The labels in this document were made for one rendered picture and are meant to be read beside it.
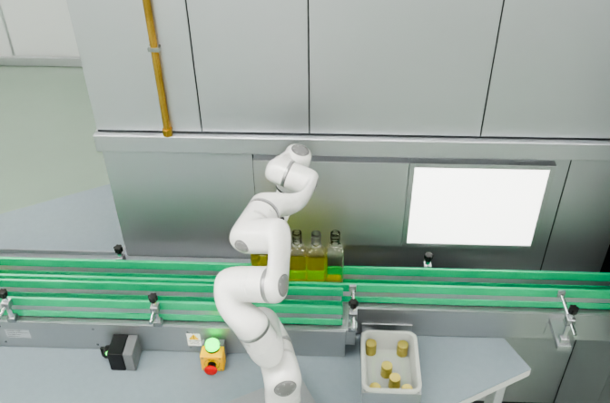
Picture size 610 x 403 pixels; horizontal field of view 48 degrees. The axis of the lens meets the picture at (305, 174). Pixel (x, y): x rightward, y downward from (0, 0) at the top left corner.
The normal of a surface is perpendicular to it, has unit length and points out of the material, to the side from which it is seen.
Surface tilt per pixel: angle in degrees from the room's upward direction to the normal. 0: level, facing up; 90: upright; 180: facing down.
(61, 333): 90
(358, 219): 90
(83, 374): 0
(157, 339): 90
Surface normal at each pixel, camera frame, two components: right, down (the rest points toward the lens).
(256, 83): -0.05, 0.61
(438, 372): -0.01, -0.79
